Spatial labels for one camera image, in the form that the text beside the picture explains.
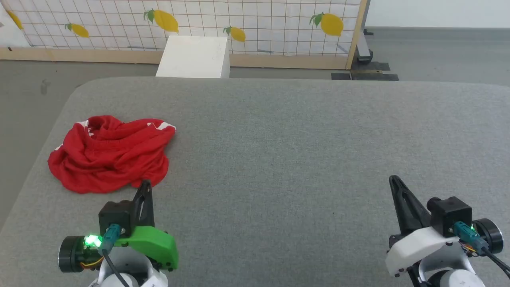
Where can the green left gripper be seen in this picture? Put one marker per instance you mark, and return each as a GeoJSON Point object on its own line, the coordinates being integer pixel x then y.
{"type": "Point", "coordinates": [153, 243]}

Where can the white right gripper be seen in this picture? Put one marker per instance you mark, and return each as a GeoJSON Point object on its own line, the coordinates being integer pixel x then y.
{"type": "Point", "coordinates": [418, 247]}

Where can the red shorts with white stripes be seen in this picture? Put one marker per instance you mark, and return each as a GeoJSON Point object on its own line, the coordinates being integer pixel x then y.
{"type": "Point", "coordinates": [107, 159]}

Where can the grey fabric sofa cushion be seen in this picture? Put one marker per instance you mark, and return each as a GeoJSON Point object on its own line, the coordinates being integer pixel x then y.
{"type": "Point", "coordinates": [279, 159]}

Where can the black partition base foot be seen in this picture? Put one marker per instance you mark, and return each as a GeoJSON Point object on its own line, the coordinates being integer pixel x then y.
{"type": "Point", "coordinates": [370, 71]}

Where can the white box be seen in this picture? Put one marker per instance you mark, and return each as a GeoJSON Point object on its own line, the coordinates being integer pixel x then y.
{"type": "Point", "coordinates": [195, 57]}

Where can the white flat panel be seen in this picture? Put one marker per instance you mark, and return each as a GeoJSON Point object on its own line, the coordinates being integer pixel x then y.
{"type": "Point", "coordinates": [10, 34]}

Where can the lemon print partition screen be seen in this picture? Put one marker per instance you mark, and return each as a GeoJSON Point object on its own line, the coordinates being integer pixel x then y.
{"type": "Point", "coordinates": [259, 16]}

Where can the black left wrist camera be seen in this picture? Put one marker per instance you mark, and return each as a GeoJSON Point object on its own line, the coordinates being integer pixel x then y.
{"type": "Point", "coordinates": [115, 217]}

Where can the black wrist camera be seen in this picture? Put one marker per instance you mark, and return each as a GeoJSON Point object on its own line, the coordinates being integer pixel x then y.
{"type": "Point", "coordinates": [115, 217]}
{"type": "Point", "coordinates": [452, 215]}

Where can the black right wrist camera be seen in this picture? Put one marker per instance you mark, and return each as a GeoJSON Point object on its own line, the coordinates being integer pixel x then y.
{"type": "Point", "coordinates": [452, 215]}

